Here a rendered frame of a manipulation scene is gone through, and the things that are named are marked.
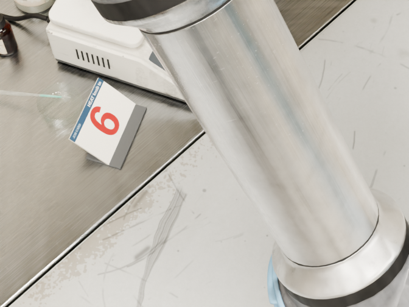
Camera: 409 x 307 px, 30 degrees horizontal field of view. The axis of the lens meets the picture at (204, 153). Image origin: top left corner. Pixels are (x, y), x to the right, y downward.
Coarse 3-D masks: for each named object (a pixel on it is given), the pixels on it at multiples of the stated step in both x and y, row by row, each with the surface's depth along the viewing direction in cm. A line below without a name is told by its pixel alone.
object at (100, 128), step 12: (108, 96) 93; (120, 96) 94; (96, 108) 91; (108, 108) 92; (120, 108) 93; (96, 120) 91; (108, 120) 92; (120, 120) 93; (84, 132) 89; (96, 132) 90; (108, 132) 92; (84, 144) 89; (96, 144) 90; (108, 144) 91
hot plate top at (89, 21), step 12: (60, 0) 92; (72, 0) 92; (84, 0) 92; (60, 12) 91; (72, 12) 91; (84, 12) 91; (96, 12) 91; (60, 24) 91; (72, 24) 90; (84, 24) 90; (96, 24) 90; (108, 24) 90; (96, 36) 90; (108, 36) 89; (120, 36) 89; (132, 36) 89
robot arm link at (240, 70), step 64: (128, 0) 43; (192, 0) 43; (256, 0) 47; (192, 64) 48; (256, 64) 48; (256, 128) 50; (320, 128) 53; (256, 192) 55; (320, 192) 55; (384, 192) 64; (320, 256) 58; (384, 256) 59
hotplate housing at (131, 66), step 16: (48, 16) 98; (48, 32) 92; (64, 32) 92; (80, 32) 92; (64, 48) 94; (80, 48) 93; (96, 48) 91; (112, 48) 91; (128, 48) 91; (144, 48) 91; (80, 64) 96; (96, 64) 94; (112, 64) 93; (128, 64) 92; (144, 64) 91; (128, 80) 95; (144, 80) 94; (160, 80) 92; (176, 96) 94
